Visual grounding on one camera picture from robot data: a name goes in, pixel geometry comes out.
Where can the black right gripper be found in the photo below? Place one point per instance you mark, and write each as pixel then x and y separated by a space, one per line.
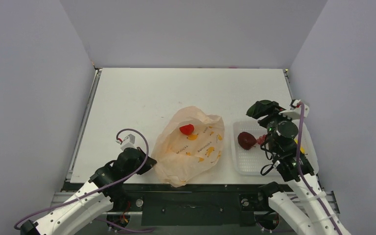
pixel 270 113

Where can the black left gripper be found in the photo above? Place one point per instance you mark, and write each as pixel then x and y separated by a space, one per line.
pixel 150 163

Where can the orange translucent plastic bag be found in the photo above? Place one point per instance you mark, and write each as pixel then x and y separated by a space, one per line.
pixel 180 158

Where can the red fake grape bunch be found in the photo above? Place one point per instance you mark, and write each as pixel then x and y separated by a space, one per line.
pixel 261 140

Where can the yellow fake fruit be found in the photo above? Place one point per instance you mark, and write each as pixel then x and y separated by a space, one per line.
pixel 302 150

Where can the dark red fake fruit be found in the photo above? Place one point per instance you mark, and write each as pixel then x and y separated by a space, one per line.
pixel 246 140

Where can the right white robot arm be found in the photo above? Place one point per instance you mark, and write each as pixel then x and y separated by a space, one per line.
pixel 299 175

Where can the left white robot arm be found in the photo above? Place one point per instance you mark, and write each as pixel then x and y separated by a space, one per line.
pixel 101 193

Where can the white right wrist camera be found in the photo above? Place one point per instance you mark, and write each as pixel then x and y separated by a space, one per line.
pixel 298 110

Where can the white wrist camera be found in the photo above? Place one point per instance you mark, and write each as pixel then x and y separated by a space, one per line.
pixel 298 110
pixel 127 142

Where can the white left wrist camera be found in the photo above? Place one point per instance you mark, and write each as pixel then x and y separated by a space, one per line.
pixel 127 142

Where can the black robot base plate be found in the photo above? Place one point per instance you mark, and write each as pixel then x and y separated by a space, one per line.
pixel 190 205

